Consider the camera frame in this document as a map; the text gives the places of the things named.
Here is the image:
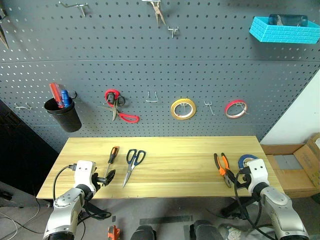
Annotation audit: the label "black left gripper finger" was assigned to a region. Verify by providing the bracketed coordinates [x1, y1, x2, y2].
[104, 169, 117, 181]
[102, 174, 116, 187]

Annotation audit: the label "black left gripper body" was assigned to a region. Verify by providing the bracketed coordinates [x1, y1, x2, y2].
[90, 171, 107, 188]

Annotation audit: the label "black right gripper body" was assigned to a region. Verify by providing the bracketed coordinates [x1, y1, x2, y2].
[238, 174, 252, 191]

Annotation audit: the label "blue tape roll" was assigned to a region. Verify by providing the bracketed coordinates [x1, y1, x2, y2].
[237, 154, 260, 171]

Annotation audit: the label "black table leg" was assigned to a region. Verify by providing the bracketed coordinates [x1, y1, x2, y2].
[221, 196, 257, 221]

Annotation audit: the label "white crumpled cloth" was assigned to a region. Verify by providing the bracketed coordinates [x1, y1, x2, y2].
[218, 224, 252, 240]

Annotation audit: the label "brown cardboard box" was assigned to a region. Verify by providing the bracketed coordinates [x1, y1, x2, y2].
[259, 132, 320, 200]

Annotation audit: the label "dark rounded shape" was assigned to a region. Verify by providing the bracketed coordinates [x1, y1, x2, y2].
[129, 224, 158, 240]
[188, 219, 225, 240]

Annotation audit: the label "red tape roll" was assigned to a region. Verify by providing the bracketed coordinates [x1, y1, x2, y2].
[223, 99, 249, 120]

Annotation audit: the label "black cup holder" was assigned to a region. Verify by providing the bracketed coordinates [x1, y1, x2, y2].
[43, 95, 83, 133]

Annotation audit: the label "small metal pegboard hook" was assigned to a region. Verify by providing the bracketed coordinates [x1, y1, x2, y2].
[203, 100, 216, 116]
[167, 25, 180, 39]

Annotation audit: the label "wide metal loop hook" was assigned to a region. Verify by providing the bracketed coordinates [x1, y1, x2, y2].
[145, 90, 159, 103]

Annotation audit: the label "yellow tape roll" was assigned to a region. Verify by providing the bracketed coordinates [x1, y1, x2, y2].
[170, 97, 198, 121]

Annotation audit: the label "grey metal pegboard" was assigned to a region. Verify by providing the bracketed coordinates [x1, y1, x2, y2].
[0, 0, 320, 154]

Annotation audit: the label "teal brick-pattern basket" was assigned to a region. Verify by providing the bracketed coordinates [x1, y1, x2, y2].
[248, 15, 320, 45]

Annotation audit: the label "long double metal hook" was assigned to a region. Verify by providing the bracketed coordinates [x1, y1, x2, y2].
[58, 0, 89, 18]

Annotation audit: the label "bare metal long-nose pliers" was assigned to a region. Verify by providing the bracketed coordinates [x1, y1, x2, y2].
[141, 0, 167, 27]

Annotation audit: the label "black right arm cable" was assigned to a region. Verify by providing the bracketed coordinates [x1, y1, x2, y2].
[233, 166, 278, 240]

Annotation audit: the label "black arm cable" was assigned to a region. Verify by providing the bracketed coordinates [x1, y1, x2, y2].
[52, 163, 113, 221]
[233, 166, 278, 240]

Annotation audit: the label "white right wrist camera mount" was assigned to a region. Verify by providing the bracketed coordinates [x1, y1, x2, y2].
[245, 158, 269, 194]

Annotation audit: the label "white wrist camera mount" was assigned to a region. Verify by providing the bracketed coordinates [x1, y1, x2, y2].
[245, 158, 269, 194]
[73, 160, 97, 193]

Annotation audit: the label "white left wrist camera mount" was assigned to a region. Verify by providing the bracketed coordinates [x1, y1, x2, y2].
[73, 160, 97, 193]

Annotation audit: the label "orange handled pliers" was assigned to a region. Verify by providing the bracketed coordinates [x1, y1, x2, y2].
[213, 152, 236, 189]

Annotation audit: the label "orange black handled screwdriver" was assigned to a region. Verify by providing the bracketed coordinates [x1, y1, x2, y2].
[103, 146, 120, 181]

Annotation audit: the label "black handled scissors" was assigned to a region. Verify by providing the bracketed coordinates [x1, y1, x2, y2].
[122, 148, 147, 189]

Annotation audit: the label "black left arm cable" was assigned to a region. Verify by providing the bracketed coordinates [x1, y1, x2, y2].
[52, 163, 113, 221]

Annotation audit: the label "red handled scissors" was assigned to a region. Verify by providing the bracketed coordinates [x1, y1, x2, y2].
[96, 88, 140, 124]

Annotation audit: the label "blue handled screwdriver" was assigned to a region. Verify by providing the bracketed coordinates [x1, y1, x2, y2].
[60, 89, 74, 109]

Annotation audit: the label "white floor cable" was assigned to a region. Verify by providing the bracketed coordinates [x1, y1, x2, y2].
[0, 198, 41, 236]

